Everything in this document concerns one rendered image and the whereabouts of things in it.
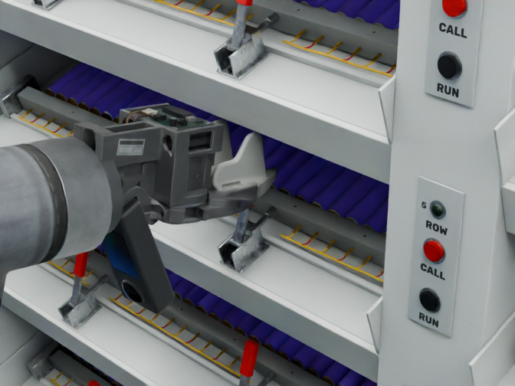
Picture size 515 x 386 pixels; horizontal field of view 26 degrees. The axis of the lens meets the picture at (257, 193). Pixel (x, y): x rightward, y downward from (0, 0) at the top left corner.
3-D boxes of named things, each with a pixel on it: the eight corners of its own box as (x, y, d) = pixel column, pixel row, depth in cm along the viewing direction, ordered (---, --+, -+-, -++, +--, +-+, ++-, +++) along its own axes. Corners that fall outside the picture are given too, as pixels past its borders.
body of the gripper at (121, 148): (233, 124, 91) (117, 144, 82) (222, 223, 93) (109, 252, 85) (171, 100, 95) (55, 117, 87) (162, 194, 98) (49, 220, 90)
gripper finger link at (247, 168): (304, 130, 98) (224, 142, 91) (296, 194, 99) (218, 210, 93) (279, 120, 100) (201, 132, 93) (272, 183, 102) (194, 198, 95)
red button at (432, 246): (439, 265, 82) (441, 246, 81) (421, 257, 83) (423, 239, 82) (447, 260, 82) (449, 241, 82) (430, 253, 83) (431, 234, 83)
